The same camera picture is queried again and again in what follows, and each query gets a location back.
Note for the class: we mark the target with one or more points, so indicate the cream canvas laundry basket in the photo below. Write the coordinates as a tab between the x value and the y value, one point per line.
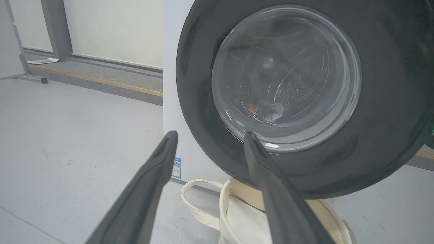
244	220

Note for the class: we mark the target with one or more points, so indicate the grey metal stand leg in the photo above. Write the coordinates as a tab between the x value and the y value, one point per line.
25	66

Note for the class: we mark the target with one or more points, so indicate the light blue printed garment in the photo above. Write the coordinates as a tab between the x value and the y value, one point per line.
274	113

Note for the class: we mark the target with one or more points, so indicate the dark grey glass washer door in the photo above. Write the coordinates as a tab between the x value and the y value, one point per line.
383	101

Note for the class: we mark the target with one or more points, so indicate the white paper sheet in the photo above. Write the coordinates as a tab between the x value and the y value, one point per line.
42	61

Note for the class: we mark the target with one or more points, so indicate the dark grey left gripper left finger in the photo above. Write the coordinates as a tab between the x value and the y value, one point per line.
149	189

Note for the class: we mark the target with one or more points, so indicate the small blue QR sticker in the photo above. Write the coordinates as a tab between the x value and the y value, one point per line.
176	167

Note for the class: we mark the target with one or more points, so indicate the grey vertical pillar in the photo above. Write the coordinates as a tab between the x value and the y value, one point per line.
57	30

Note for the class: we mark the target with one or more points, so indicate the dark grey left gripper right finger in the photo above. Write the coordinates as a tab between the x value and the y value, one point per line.
284	210

